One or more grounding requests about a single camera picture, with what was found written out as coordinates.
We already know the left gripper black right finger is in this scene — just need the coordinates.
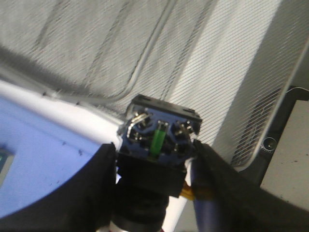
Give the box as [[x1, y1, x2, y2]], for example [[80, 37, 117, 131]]
[[192, 140, 309, 232]]

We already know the red emergency stop push button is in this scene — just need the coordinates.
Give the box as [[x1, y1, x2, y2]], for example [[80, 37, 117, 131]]
[[109, 94, 202, 232]]

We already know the silver mesh tray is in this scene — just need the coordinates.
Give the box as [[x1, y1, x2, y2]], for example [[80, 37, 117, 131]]
[[0, 0, 309, 169]]

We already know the green and beige electrical module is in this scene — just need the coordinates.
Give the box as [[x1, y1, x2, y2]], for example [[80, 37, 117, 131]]
[[0, 145, 15, 186]]

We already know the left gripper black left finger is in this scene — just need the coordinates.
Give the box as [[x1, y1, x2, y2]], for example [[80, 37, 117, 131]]
[[0, 143, 116, 232]]

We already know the blue plastic tray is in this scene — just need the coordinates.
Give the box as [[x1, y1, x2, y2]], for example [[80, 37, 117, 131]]
[[0, 95, 125, 218]]

